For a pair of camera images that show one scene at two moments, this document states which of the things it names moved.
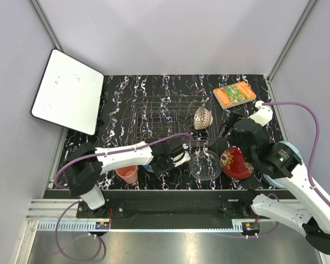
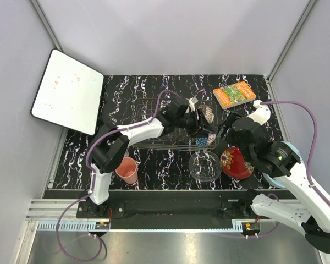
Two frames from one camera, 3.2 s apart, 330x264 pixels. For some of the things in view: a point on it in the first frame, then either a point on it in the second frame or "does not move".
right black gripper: x=230 y=120 does not move
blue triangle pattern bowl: x=148 y=168 -> x=201 y=139
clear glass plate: x=205 y=165 does not move
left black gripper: x=172 y=166 -> x=196 y=126
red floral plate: x=234 y=164 does not move
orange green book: x=232 y=94 does not move
